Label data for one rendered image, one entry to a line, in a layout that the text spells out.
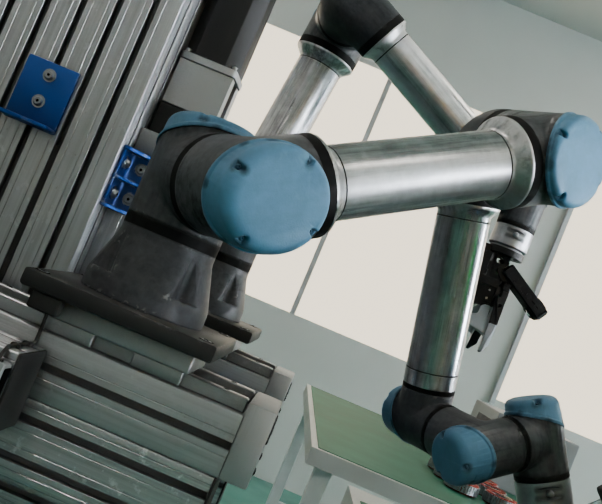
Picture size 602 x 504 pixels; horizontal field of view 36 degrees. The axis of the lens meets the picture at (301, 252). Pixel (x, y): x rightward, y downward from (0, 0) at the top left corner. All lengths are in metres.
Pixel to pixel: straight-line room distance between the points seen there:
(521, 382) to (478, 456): 4.72
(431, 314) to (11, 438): 0.58
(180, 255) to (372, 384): 4.79
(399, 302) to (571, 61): 1.84
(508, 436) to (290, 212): 0.48
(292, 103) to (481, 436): 0.76
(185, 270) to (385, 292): 4.76
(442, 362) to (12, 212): 0.61
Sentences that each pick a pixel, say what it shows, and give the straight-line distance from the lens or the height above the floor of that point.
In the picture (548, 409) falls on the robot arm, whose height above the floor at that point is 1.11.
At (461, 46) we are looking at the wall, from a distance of 6.06.
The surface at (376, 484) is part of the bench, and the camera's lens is 2.68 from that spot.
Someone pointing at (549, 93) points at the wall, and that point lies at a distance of 6.11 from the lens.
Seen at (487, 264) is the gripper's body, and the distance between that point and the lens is 1.80.
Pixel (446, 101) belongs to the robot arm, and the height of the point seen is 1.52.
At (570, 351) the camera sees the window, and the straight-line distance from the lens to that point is 6.01.
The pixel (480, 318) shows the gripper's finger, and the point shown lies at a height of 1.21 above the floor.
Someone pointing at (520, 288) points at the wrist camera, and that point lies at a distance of 1.80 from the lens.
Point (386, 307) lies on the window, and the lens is 5.80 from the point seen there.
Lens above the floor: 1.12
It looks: 2 degrees up
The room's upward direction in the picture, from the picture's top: 23 degrees clockwise
